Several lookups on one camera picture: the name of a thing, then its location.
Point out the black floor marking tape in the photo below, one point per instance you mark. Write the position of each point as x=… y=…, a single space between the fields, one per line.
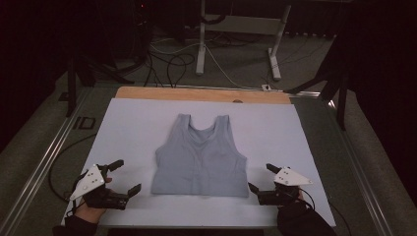
x=84 y=123

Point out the white power socket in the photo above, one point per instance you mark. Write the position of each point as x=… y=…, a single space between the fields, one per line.
x=266 y=87

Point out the person's left hand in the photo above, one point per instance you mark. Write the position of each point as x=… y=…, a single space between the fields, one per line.
x=90 y=213

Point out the person's right hand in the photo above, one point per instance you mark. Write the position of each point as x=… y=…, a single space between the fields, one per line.
x=301 y=196

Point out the wooden table board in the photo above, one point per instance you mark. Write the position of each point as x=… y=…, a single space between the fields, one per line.
x=196 y=94

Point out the white table sheet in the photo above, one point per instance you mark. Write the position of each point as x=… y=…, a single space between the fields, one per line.
x=131 y=131

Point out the black tripod stand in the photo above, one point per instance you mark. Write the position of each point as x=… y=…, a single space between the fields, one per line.
x=73 y=78
x=341 y=85

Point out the white metal desk frame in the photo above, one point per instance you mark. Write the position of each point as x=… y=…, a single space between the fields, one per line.
x=242 y=24

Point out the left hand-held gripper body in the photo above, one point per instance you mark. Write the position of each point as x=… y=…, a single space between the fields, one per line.
x=88 y=182

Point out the grey tank top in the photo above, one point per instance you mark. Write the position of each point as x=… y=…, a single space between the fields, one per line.
x=200 y=160

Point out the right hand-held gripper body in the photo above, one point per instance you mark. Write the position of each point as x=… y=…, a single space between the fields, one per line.
x=288 y=178

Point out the metal floor rail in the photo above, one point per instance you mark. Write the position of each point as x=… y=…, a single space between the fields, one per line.
x=213 y=87
x=360 y=177
x=42 y=167

